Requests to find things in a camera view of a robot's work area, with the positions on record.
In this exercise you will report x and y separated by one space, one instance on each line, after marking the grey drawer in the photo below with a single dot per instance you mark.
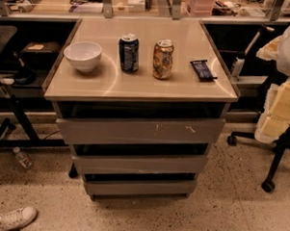
139 164
140 130
140 188

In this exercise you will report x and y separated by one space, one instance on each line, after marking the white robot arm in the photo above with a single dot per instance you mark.
275 118

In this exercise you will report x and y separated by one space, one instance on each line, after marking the grey drawer cabinet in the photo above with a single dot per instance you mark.
108 92

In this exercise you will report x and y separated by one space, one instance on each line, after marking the grey top drawer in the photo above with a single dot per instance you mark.
140 130

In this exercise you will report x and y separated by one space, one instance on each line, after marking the grey bottom drawer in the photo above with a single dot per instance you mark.
140 188

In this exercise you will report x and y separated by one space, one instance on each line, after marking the gold soda can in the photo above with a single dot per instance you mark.
162 59

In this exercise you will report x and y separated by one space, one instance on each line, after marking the dark blue soda can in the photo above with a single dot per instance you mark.
129 53

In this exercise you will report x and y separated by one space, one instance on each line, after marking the dark blue snack bar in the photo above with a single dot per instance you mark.
202 70

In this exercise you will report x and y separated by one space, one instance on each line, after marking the white bowl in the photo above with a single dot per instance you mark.
84 56

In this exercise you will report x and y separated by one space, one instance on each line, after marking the dark box with label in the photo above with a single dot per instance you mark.
41 51

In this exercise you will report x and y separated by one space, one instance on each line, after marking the pink stacked boxes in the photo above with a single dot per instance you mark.
199 7

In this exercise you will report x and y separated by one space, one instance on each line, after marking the black joystick device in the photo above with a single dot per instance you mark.
25 75

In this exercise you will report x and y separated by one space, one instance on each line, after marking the plastic water bottle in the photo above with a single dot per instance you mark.
23 158

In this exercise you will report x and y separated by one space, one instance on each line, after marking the white sneaker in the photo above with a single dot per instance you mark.
17 218

